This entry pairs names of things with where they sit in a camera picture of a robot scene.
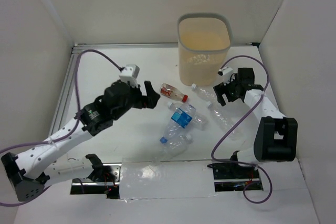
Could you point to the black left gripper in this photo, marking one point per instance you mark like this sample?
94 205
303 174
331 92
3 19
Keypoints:
142 98

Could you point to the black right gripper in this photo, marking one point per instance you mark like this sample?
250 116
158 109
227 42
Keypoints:
221 88

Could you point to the red cap juice bottle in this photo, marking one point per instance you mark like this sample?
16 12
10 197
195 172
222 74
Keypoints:
173 93

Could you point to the clear bottle white cap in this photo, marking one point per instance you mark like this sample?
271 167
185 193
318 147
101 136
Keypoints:
224 120

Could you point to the clear bottle front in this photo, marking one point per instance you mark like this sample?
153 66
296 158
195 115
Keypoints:
172 148

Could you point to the blue label water bottle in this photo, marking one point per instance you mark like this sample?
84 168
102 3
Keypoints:
179 120

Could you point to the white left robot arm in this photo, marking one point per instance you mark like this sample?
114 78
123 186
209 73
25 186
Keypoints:
31 167

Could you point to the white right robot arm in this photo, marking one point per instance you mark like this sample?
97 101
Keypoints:
276 137

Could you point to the beige plastic waste bin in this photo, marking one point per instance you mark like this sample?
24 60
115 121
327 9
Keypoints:
204 40

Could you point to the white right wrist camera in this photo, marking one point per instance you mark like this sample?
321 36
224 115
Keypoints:
225 70

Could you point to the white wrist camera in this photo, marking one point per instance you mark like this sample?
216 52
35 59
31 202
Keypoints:
225 70
129 75

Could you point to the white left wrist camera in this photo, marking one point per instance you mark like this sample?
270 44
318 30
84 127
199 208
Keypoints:
129 75

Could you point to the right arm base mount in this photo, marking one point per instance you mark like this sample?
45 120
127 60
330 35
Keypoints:
232 177

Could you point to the aluminium frame rail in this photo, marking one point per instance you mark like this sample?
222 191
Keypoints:
158 63

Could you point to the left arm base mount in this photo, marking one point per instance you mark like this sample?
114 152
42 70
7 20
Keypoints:
103 180

